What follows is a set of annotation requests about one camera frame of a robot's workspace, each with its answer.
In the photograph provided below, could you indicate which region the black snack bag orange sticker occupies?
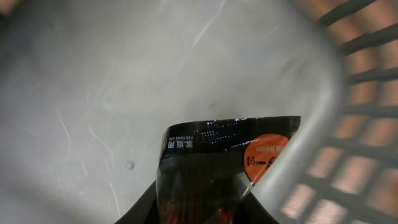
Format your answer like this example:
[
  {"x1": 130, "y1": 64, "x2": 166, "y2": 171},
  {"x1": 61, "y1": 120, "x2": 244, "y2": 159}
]
[{"x1": 156, "y1": 116, "x2": 301, "y2": 223}]

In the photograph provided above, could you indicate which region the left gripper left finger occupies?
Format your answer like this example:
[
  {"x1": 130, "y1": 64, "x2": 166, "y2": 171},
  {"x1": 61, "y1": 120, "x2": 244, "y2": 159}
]
[{"x1": 115, "y1": 181, "x2": 159, "y2": 224}]

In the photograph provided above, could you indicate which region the grey plastic mesh basket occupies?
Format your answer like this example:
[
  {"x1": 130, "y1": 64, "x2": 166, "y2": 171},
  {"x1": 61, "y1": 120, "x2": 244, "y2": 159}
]
[{"x1": 1, "y1": 1, "x2": 397, "y2": 223}]

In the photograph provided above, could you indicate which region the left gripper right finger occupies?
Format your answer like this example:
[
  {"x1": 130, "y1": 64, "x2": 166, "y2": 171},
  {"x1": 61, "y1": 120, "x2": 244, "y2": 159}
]
[{"x1": 241, "y1": 193, "x2": 279, "y2": 224}]

